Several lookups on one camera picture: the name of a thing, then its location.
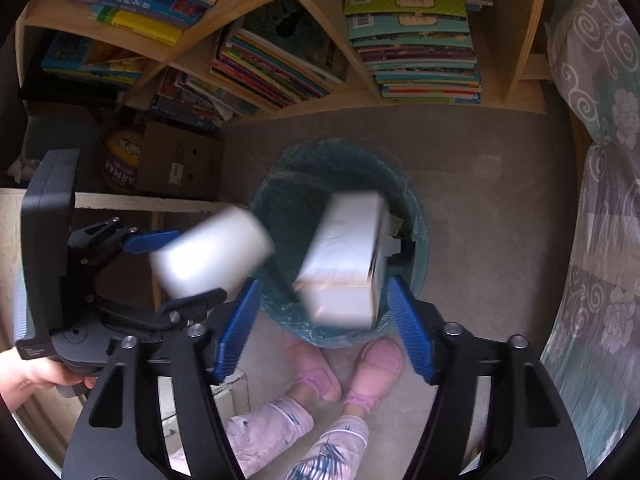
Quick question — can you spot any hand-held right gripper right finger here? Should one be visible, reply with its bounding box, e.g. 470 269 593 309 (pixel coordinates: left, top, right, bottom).
387 275 588 480

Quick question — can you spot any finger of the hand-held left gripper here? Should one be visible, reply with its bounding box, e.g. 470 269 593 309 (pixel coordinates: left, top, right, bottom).
94 287 227 332
69 217 182 274

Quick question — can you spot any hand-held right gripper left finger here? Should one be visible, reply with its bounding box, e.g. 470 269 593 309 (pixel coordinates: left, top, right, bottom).
60 277 262 480

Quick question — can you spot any white paper cup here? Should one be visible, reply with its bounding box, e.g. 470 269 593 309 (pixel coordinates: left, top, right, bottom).
149 206 275 301

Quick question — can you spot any tall white box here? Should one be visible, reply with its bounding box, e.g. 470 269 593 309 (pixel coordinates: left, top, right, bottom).
295 191 391 330

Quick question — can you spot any trash bin with blue bag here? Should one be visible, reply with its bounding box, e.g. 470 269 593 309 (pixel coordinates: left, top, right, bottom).
247 139 431 350

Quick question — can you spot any person's left hand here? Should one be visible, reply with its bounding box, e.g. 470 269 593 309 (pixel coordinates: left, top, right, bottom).
0 347 98 413

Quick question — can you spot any light wooden board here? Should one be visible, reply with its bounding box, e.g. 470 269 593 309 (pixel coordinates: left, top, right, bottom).
0 187 249 213

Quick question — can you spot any pink slipper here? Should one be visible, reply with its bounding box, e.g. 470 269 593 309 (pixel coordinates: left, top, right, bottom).
342 337 406 413
287 337 347 403

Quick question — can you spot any brown cardboard box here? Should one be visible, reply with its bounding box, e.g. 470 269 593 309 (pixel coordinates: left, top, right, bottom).
136 121 226 200

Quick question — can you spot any person's left leg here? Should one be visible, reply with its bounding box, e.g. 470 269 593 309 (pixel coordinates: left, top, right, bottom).
170 394 316 480

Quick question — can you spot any person's leg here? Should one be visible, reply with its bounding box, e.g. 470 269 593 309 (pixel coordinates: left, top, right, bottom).
170 394 316 480
285 412 371 480

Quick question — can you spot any person's right leg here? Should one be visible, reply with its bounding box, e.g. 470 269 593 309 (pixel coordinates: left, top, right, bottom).
285 412 371 480

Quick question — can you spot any messy pile of booklets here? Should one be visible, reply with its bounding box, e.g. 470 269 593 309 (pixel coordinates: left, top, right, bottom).
149 67 261 129

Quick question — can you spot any small stack of picture books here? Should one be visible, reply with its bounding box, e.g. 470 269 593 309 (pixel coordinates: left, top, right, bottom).
40 32 147 89

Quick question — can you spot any slanted stack of thin books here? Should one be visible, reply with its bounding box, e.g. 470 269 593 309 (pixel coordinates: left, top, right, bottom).
210 0 351 112

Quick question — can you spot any stack of blue yellow books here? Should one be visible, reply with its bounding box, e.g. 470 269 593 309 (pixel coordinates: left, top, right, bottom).
67 0 261 46

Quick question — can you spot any printed bed sheet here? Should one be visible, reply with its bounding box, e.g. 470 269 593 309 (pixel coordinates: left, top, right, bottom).
542 0 640 476

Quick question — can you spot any stack of green cover books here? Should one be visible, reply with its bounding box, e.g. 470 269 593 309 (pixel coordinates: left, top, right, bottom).
342 0 484 106

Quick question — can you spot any wooden bookshelf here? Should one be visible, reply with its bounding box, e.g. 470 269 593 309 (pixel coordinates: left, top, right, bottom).
14 0 551 120

